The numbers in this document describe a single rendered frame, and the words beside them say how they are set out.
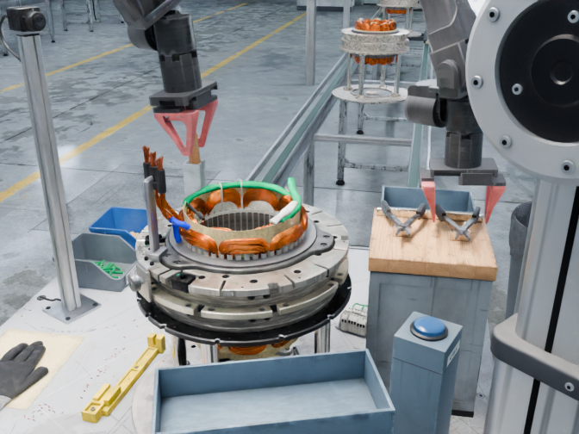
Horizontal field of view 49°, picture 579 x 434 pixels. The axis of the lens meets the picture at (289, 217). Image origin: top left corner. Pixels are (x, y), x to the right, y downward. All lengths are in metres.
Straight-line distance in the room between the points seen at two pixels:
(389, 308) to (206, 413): 0.39
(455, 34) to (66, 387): 0.87
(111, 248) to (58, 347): 0.35
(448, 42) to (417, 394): 0.50
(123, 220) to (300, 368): 1.06
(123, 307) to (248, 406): 0.72
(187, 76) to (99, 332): 0.61
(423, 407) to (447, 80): 0.46
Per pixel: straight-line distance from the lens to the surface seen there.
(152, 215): 0.89
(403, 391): 0.90
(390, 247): 1.01
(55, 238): 1.37
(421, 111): 1.04
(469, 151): 1.02
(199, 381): 0.76
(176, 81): 0.96
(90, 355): 1.30
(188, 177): 1.02
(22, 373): 1.26
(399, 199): 1.26
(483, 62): 0.50
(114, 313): 1.41
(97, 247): 1.61
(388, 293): 1.01
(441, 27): 0.98
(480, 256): 1.02
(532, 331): 0.62
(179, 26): 0.95
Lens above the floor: 1.51
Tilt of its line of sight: 24 degrees down
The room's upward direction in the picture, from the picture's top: straight up
